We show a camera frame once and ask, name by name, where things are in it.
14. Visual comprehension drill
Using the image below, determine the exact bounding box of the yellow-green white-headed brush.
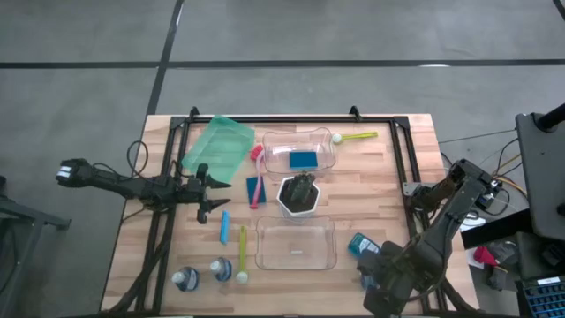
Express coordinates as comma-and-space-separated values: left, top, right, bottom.
235, 225, 250, 285
331, 130, 380, 146

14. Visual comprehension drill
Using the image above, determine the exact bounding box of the green cactus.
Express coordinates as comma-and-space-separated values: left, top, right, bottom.
289, 170, 318, 205

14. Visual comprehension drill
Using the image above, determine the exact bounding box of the backlit computer keyboard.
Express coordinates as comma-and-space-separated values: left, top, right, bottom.
515, 276, 565, 318

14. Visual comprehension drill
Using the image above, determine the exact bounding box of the grey black bag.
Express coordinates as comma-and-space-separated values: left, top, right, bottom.
485, 240, 526, 292

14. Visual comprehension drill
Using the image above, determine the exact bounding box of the light blue short brush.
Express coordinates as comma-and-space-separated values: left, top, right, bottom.
219, 209, 232, 246

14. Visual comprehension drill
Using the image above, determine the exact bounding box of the red white dish brush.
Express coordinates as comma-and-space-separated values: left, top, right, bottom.
248, 144, 267, 210

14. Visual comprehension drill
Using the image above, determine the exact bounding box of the small blue black device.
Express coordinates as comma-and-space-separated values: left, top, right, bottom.
480, 180, 504, 209

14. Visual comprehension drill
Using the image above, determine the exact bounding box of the potted cactus in white pot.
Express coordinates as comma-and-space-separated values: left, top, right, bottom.
275, 175, 321, 221

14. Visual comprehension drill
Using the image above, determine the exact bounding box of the clear plastic bin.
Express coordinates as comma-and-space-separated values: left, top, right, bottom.
254, 215, 339, 271
261, 126, 337, 178

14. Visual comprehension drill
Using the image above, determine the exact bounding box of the white paper sheet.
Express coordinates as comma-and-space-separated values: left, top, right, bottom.
461, 215, 487, 233

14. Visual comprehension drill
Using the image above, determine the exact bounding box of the blue kitchen sponge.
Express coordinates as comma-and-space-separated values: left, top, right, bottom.
245, 176, 267, 206
289, 150, 320, 170

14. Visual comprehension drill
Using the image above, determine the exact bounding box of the green transparent plastic tray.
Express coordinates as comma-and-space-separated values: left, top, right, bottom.
180, 114, 257, 185

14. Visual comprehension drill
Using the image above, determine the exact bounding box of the black chair base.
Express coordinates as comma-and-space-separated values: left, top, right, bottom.
0, 175, 72, 318

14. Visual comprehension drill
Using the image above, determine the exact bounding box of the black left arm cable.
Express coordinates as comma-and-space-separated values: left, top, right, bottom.
126, 140, 177, 182

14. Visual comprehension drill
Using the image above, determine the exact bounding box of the red object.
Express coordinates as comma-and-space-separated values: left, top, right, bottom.
472, 245, 500, 268

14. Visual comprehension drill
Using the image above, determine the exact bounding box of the black pole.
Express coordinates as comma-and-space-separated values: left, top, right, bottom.
535, 103, 565, 133

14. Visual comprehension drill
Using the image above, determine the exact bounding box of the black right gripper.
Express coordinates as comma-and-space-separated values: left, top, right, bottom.
356, 240, 428, 318

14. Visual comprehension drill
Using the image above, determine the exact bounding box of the black metal table frame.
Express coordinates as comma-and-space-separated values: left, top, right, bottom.
102, 104, 481, 318

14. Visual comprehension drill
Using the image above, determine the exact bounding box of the grey metal mounting bracket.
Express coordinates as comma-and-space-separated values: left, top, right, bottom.
402, 180, 426, 198

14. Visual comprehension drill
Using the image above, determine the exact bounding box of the black floor cable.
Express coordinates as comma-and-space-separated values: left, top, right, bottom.
439, 128, 517, 145

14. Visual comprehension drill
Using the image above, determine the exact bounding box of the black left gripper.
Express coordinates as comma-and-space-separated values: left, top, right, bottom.
177, 163, 233, 225

